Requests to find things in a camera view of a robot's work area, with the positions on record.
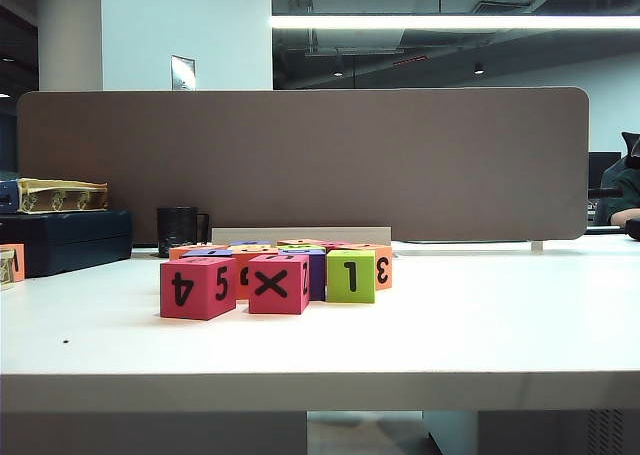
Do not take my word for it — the pink block letter X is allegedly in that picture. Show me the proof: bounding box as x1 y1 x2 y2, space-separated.
247 253 311 316

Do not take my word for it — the purple block letter M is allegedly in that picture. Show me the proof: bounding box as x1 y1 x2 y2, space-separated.
279 248 327 302

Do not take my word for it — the orange block digit 3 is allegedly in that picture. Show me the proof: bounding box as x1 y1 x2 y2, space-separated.
349 244 394 292

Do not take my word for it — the green block digit 1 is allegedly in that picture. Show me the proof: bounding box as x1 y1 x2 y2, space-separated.
325 249 377 305

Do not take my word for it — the black mug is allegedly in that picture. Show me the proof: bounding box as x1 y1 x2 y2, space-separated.
156 205 211 259

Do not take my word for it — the pink block digits 4 5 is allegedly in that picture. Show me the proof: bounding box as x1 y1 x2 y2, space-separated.
159 257 237 321

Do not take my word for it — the paper notice on column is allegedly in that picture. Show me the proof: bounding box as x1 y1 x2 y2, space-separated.
170 54 197 92

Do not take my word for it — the brown desk divider panel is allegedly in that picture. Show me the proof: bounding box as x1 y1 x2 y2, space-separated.
16 85 590 244

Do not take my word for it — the dark blue case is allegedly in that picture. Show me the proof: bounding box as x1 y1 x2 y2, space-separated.
0 209 134 280

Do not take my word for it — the gold patterned flat box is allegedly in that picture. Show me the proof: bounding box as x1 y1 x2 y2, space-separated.
16 177 110 214

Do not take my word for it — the black monitor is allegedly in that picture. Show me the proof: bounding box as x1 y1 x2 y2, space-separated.
588 151 623 201

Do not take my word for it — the orange block digit 1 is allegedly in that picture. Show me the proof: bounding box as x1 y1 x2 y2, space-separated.
0 243 26 283

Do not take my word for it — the seated person green shirt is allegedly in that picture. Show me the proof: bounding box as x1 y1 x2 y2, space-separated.
598 162 640 226

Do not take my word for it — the blue flat box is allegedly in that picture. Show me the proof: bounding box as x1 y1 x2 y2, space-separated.
0 178 21 214

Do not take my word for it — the black chair headrest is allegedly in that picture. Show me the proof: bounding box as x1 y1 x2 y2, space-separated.
620 131 640 169

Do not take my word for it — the small beige patterned box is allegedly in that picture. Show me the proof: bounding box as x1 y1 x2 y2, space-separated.
0 249 17 291

